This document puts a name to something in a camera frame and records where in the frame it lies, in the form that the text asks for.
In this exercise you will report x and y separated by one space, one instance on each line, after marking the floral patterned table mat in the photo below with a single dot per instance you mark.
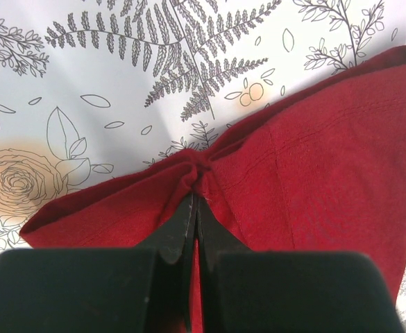
91 91

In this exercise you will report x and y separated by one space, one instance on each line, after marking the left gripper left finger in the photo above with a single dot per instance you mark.
144 288

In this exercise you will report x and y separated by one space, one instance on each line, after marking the red t-shirt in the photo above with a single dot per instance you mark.
321 170

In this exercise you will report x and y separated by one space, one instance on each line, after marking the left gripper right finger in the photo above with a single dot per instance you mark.
247 291

